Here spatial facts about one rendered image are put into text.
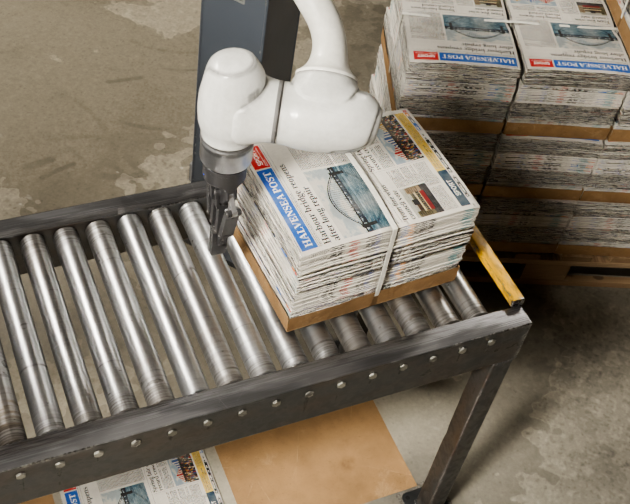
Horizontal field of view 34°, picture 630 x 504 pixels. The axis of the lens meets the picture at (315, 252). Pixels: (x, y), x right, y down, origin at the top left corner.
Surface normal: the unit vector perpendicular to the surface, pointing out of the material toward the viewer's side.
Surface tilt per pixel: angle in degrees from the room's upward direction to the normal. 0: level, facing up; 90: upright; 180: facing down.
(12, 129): 0
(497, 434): 0
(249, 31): 90
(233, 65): 10
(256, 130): 88
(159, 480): 1
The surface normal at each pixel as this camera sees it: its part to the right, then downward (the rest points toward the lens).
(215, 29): -0.48, 0.61
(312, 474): 0.13, -0.66
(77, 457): 0.39, 0.73
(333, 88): 0.17, -0.24
